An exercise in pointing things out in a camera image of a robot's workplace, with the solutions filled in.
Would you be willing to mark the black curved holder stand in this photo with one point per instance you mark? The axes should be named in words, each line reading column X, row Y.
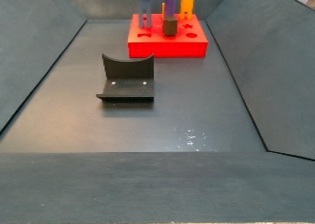
column 129, row 79

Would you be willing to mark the blue-grey double-square peg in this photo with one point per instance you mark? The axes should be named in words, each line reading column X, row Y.
column 145, row 13

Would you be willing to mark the short orange cylinder peg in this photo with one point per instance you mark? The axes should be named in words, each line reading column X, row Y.
column 163, row 10

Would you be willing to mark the tall orange slotted peg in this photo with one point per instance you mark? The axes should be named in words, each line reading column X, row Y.
column 187, row 9

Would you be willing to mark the dark brown hexagonal peg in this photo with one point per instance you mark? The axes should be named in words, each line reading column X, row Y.
column 170, row 27

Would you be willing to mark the tall purple cylinder peg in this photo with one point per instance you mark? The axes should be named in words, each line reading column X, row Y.
column 170, row 7

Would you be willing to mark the red shape-sorting board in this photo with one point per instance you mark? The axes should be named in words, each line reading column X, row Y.
column 147, row 41

